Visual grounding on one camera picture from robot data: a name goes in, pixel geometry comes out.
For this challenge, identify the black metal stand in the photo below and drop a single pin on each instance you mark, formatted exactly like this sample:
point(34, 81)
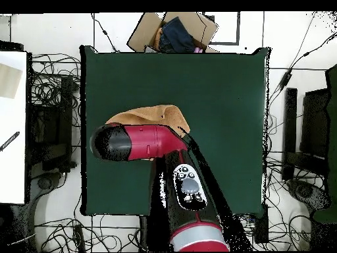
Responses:
point(65, 105)

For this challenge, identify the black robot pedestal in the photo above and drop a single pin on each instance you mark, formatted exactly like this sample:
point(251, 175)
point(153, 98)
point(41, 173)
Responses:
point(143, 232)

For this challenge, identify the tan terry towel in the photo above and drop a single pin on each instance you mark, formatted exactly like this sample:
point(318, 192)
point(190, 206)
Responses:
point(147, 116)

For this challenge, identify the brown cardboard box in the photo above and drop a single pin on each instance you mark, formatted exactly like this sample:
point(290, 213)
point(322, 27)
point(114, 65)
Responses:
point(142, 34)

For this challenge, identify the white desk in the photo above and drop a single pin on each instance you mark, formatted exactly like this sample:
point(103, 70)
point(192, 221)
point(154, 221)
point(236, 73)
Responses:
point(13, 171)

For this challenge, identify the dark green table cloth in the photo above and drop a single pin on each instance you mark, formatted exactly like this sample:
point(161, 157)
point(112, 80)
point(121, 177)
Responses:
point(223, 92)

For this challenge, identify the dark blue jeans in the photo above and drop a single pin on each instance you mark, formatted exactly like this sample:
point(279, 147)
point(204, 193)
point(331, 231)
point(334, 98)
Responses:
point(176, 37)

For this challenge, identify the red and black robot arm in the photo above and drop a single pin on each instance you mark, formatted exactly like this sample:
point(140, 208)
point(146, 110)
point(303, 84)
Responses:
point(147, 142)

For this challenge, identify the orange cloth item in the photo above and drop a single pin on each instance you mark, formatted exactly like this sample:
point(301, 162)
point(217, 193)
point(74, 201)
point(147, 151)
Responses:
point(158, 38)

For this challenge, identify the dark green fabric sheet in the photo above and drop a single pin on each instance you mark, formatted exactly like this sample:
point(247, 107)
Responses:
point(333, 131)

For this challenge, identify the beige cardboard piece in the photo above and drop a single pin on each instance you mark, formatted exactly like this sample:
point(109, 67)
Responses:
point(9, 81)

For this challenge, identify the pink cloth item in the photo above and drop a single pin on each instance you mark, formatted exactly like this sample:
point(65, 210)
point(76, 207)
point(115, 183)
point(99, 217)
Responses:
point(198, 50)

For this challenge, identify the black metal frame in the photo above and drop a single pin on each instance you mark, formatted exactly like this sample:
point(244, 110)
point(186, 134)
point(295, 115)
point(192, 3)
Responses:
point(314, 121)

